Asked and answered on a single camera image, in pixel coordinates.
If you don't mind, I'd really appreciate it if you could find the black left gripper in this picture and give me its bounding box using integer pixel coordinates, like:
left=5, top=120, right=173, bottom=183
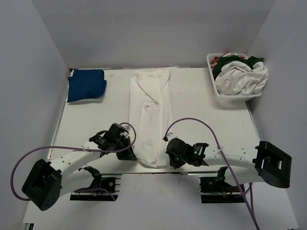
left=112, top=136, right=137, bottom=161

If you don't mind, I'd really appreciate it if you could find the cream white t shirt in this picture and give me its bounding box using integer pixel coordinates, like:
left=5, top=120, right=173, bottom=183
left=214, top=61, right=268, bottom=96

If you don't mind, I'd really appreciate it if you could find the dark green t shirt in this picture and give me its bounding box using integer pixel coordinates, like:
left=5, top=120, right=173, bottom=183
left=212, top=55, right=264, bottom=77

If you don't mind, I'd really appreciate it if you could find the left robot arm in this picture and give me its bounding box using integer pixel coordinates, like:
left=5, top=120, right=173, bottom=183
left=22, top=122, right=137, bottom=211

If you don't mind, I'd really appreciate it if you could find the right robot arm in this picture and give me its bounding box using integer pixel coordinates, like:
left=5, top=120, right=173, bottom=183
left=165, top=138, right=292, bottom=191

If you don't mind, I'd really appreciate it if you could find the white plastic laundry basket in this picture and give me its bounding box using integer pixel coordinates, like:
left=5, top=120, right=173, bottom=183
left=206, top=53, right=262, bottom=103

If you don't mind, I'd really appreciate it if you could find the folded blue t shirt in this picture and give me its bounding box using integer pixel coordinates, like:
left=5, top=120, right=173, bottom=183
left=66, top=69, right=107, bottom=103

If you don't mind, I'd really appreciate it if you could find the pink garment in basket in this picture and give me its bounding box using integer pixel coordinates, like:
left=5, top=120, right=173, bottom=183
left=210, top=51, right=247, bottom=69

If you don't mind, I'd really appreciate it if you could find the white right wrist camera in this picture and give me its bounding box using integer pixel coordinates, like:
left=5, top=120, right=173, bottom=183
left=163, top=132, right=175, bottom=142

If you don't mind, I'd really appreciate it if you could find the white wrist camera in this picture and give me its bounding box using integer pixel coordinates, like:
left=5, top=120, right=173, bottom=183
left=163, top=132, right=175, bottom=142
left=123, top=124, right=131, bottom=133

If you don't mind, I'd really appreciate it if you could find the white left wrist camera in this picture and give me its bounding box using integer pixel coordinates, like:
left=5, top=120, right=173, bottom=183
left=123, top=124, right=131, bottom=133

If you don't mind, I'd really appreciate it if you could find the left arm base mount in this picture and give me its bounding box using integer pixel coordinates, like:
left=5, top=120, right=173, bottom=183
left=70, top=174, right=121, bottom=202

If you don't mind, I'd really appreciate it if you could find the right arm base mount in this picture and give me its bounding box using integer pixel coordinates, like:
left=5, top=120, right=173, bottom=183
left=200, top=177, right=245, bottom=204

